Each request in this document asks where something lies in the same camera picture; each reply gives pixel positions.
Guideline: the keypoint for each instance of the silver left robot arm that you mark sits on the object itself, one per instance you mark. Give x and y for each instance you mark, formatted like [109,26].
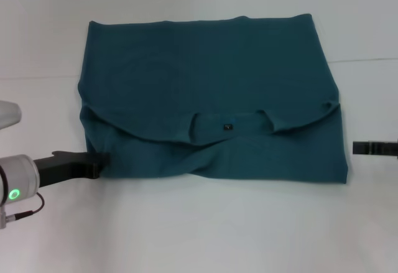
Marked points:
[17,179]

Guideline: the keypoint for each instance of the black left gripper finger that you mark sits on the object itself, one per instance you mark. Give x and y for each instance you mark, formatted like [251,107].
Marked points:
[99,158]

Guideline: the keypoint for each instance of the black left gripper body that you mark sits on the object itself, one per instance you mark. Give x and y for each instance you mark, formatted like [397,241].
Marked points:
[62,167]

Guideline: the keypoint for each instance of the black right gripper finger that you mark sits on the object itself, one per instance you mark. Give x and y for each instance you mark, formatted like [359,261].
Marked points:
[373,148]

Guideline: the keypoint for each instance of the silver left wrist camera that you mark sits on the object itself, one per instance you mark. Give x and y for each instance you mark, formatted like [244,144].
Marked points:
[9,114]

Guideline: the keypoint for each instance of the teal t-shirt with white print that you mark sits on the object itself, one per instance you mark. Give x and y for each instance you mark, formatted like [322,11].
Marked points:
[211,99]

